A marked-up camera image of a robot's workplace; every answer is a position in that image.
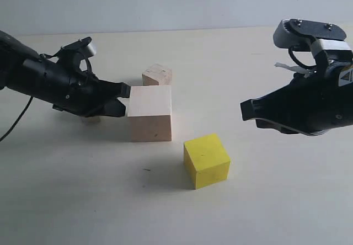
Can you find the medium wooden cube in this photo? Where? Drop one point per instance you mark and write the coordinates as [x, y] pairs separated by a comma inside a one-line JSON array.
[[157, 75]]

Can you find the yellow cube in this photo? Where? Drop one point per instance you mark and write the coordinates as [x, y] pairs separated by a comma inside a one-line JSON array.
[[206, 160]]

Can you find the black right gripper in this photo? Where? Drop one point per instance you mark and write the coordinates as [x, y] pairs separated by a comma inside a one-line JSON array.
[[318, 103]]

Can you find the small white wooden cube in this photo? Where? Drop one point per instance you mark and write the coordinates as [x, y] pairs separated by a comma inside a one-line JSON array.
[[91, 120]]

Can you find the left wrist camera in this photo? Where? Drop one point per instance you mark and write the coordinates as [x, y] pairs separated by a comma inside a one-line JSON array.
[[80, 50]]

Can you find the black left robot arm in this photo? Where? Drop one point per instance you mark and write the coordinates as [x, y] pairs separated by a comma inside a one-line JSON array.
[[13, 52]]

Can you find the large wooden cube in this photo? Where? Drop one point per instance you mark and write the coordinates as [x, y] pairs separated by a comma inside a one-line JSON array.
[[150, 113]]

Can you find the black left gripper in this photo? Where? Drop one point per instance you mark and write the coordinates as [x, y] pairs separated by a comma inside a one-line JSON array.
[[70, 85]]

